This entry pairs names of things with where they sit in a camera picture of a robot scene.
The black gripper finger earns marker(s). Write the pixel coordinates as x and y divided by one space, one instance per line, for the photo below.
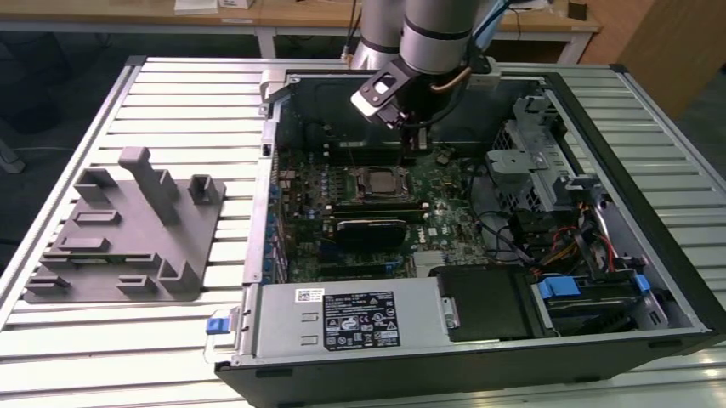
406 149
422 138

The silver CPU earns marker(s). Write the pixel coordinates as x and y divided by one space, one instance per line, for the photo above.
381 182

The thin metal locking lever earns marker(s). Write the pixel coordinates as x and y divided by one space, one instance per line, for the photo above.
352 156

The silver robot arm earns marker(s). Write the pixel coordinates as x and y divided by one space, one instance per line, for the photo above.
437 38

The CPU socket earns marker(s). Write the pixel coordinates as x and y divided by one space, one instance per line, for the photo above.
358 189

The green motherboard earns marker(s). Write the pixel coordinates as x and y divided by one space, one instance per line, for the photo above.
459 204

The grey metal drive cage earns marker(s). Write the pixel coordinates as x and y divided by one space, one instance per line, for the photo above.
527 161

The black graphics card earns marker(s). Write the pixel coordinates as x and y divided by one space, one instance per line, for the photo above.
368 234

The small silver heatsink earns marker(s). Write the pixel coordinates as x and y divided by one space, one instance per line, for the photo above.
429 263

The black expansion slot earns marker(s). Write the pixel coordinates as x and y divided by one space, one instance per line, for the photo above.
351 270

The small brown box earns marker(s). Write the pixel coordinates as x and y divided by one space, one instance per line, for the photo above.
578 10

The black plastic shroud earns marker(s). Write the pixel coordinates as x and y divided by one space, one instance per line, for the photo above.
487 302

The white box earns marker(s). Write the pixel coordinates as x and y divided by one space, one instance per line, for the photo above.
195 5
235 3

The blue disk carrier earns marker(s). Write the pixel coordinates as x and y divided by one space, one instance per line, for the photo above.
558 289

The silver power supply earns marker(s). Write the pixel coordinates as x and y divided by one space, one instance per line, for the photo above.
283 314

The wooden cabinet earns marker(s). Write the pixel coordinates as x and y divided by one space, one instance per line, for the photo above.
669 42

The black hard disk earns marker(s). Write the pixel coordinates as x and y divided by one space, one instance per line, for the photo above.
595 310

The grey parts rack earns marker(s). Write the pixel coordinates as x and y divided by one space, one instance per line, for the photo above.
142 246

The wooden desk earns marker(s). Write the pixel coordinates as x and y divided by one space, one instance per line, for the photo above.
142 15

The blue case latch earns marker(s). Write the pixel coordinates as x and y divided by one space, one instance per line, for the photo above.
216 327

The black PC case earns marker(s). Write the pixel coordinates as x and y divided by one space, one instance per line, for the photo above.
397 382

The grey metal stand foot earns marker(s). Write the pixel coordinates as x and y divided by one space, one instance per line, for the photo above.
11 159

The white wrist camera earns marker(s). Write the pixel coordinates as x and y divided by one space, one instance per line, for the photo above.
374 95

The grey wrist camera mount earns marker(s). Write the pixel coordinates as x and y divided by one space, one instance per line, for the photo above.
486 75

